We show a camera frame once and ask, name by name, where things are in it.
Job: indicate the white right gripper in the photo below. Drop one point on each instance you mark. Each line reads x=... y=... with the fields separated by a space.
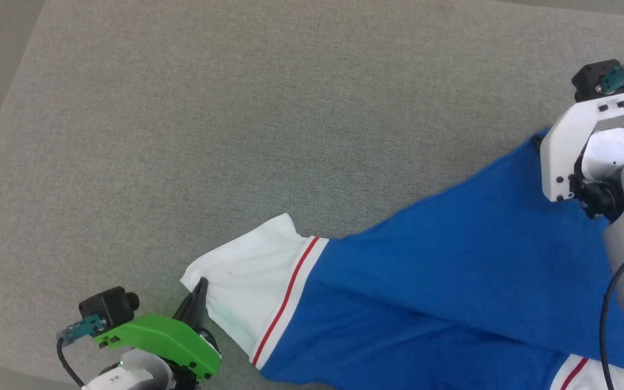
x=577 y=141

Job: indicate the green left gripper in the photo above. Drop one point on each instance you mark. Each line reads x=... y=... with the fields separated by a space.
x=166 y=341

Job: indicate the blue white sports jersey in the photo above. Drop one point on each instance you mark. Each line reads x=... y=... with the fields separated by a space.
x=453 y=281

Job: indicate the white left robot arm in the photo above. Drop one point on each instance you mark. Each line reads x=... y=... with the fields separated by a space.
x=128 y=374

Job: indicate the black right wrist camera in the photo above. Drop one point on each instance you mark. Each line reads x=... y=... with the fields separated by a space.
x=593 y=81

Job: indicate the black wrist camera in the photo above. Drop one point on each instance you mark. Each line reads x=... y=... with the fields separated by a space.
x=593 y=81
x=107 y=306

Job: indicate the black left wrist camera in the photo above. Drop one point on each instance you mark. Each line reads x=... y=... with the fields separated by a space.
x=107 y=306

